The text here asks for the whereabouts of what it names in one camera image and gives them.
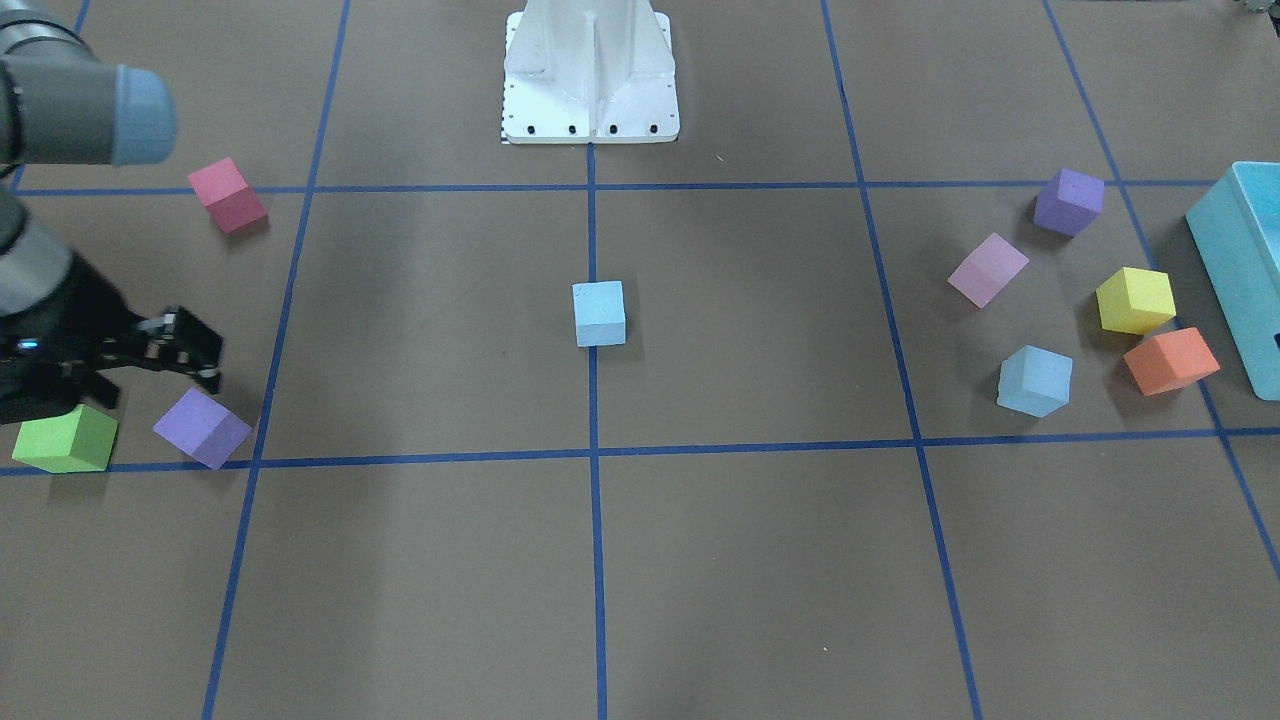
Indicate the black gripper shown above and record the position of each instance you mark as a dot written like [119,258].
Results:
[88,308]

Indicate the light pink foam block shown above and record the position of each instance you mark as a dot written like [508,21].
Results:
[987,270]

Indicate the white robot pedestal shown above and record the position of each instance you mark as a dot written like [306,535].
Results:
[589,72]

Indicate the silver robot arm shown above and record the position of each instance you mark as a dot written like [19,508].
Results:
[61,105]

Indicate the teal plastic bin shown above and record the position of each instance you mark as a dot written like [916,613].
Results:
[1235,225]

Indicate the orange foam block near teal bin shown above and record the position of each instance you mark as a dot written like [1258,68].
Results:
[1171,360]

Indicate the purple foam block near teal bin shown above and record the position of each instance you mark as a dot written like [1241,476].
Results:
[1069,202]

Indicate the yellow foam block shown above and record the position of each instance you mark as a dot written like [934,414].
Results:
[1135,301]

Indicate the purple foam block near green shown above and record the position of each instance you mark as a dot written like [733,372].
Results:
[202,429]

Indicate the light blue foam block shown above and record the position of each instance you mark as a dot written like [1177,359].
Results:
[599,314]
[1035,381]

